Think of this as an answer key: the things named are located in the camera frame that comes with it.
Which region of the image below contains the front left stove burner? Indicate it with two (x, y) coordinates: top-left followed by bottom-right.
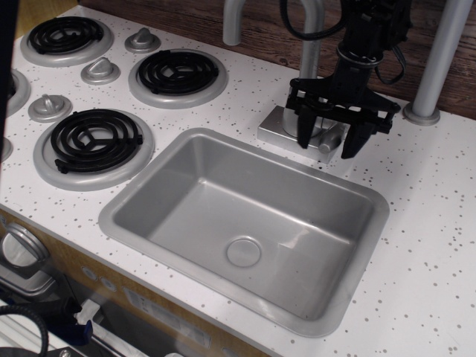
(6, 69), (30, 117)

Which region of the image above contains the grey support pole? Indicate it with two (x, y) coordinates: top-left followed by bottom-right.
(403, 0), (472, 126)

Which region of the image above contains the black coiled cable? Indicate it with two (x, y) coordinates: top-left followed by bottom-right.
(0, 303), (53, 353)

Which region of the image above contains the dark blurry foreground post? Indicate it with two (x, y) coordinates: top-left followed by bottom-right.
(1, 0), (19, 160)

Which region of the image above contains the silver stove knob rear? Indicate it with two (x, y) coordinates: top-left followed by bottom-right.
(124, 28), (161, 54)

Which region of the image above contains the blue clamp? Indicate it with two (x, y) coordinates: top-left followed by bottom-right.
(70, 320), (94, 346)

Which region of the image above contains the silver stove knob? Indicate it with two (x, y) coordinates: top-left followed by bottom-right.
(124, 28), (161, 54)
(28, 94), (72, 123)
(80, 57), (120, 86)

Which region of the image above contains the stove burner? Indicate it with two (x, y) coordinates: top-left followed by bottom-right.
(33, 109), (155, 192)
(20, 16), (114, 68)
(6, 69), (30, 117)
(128, 49), (228, 109)

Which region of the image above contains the silver toy faucet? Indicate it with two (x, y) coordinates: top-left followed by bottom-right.
(222, 0), (347, 164)

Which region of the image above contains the front right stove burner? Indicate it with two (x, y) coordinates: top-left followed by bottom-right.
(33, 109), (155, 192)

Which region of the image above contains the back left stove burner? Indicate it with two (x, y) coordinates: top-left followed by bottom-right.
(20, 16), (114, 68)

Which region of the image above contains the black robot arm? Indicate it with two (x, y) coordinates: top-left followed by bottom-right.
(280, 1), (412, 159)

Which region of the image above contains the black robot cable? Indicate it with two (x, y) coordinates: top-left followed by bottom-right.
(278, 0), (408, 86)

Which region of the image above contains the back right stove burner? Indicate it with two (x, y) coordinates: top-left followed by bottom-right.
(128, 49), (228, 109)

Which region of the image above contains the silver stove knob edge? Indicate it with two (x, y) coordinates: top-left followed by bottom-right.
(1, 138), (13, 162)

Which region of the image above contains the silver stove knob front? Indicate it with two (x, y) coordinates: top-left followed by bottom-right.
(28, 94), (72, 123)

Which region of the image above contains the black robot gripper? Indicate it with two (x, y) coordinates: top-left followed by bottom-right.
(286, 57), (400, 159)

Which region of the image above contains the silver stove knob middle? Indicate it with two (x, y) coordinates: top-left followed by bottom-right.
(80, 57), (120, 86)

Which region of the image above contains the silver faucet lever handle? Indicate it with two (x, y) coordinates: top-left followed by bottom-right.
(318, 126), (347, 154)

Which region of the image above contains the grey plastic sink basin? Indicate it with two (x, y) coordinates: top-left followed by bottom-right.
(99, 129), (390, 338)

